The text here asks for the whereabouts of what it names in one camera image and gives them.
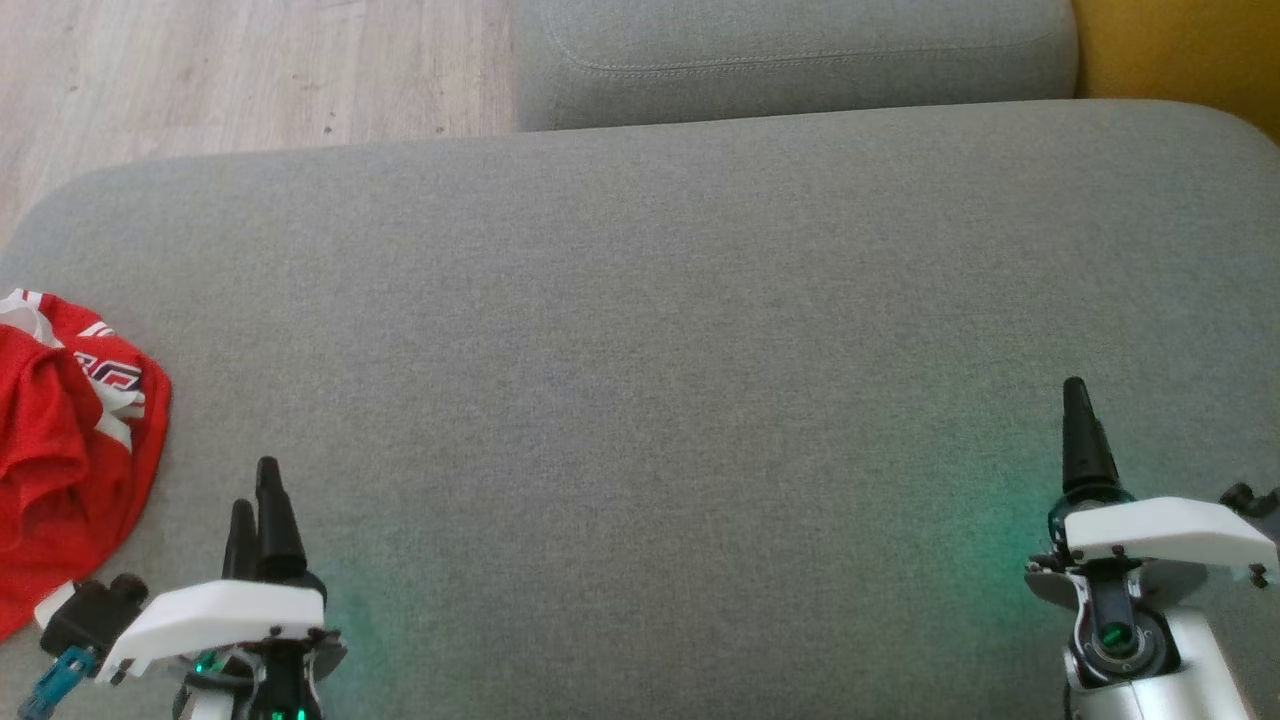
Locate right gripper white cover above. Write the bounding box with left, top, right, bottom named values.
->
left=1025, top=377, right=1280, bottom=613

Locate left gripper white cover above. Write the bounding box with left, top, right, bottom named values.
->
left=95, top=457, right=348, bottom=720

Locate grey fabric sofa seat cushion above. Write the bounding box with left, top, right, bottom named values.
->
left=0, top=98, right=1280, bottom=720

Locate grey stitched sofa cushion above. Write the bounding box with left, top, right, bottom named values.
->
left=510, top=0, right=1081, bottom=132

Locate left camera cable blue plug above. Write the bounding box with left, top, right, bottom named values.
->
left=17, top=645, right=98, bottom=720

